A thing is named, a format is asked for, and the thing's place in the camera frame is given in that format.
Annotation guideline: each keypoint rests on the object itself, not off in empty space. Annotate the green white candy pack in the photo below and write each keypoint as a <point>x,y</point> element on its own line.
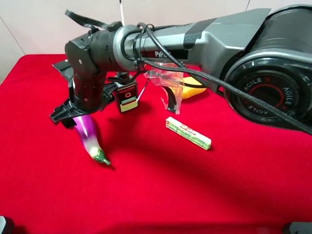
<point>188,133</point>

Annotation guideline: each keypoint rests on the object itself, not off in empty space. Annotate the black pump lotion bottle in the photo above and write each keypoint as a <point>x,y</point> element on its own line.
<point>126,92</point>

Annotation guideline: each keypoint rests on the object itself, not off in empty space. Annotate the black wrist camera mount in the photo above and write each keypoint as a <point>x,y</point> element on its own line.
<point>65,69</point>

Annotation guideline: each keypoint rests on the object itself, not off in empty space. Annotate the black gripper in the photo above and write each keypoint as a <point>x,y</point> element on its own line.
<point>86,96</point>

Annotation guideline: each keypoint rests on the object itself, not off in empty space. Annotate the white wall seam strip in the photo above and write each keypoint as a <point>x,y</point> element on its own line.
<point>121,12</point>

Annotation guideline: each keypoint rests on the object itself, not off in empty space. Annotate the yellow mango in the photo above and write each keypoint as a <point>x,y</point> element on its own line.
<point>189,92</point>

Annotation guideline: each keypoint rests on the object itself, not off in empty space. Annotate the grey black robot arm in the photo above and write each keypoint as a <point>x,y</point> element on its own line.
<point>259,60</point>

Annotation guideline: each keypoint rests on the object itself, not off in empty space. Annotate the dark base block right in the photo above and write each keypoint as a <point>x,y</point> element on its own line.
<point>297,228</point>

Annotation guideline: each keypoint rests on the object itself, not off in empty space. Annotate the red velvet table cloth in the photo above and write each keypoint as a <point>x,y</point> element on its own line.
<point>253,180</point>

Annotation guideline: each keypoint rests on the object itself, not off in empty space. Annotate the purple eggplant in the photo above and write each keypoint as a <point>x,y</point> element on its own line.
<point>86,128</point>

